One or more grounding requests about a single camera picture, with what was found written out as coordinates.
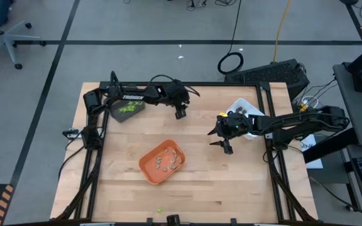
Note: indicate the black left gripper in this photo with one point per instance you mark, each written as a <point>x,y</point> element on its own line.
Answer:
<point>178,94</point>

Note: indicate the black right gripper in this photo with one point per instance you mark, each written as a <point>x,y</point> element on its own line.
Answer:
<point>234,127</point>

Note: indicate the grey object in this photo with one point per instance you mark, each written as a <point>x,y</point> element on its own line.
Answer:
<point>239,109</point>

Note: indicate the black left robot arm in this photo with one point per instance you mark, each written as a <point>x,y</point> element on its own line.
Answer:
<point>134,94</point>

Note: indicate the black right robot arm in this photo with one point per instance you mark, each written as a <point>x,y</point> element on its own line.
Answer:
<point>294,122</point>

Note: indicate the yellow tag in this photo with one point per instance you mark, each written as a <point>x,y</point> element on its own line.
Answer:
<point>223,114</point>

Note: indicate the white plastic bin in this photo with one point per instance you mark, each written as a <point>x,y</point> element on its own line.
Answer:
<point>236,103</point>

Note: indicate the orange plastic bin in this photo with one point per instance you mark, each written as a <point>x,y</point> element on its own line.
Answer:
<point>151,174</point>

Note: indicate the black computer tower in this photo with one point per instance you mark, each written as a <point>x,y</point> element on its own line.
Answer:
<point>269,73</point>

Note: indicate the dark grey plastic bin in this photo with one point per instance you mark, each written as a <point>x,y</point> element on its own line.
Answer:
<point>118,116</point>

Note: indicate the black device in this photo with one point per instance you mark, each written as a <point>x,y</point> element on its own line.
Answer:
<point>173,218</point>

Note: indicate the white paper sheet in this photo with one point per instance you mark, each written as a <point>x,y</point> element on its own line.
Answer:
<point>310,145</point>

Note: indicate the black desk crossbar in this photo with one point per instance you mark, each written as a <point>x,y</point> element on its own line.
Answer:
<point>328,147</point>

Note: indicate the black round stand base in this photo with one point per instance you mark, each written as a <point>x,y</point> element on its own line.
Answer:
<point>349,1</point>

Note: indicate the grey office chair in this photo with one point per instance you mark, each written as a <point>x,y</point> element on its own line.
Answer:
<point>6,39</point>

